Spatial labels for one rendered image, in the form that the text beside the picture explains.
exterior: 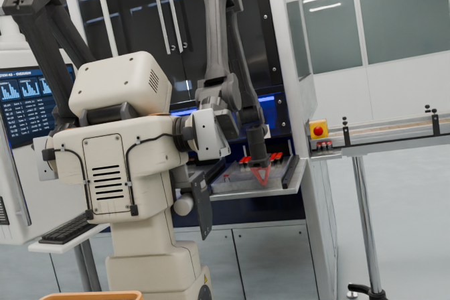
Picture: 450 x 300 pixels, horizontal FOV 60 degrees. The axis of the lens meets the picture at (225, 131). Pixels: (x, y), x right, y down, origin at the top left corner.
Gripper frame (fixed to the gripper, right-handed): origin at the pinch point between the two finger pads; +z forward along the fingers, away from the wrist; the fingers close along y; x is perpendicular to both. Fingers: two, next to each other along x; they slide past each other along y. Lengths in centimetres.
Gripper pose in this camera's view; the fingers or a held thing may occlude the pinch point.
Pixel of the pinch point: (263, 183)
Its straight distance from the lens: 137.3
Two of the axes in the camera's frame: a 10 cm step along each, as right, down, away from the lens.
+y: 2.7, -1.9, 9.4
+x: -9.4, 1.4, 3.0
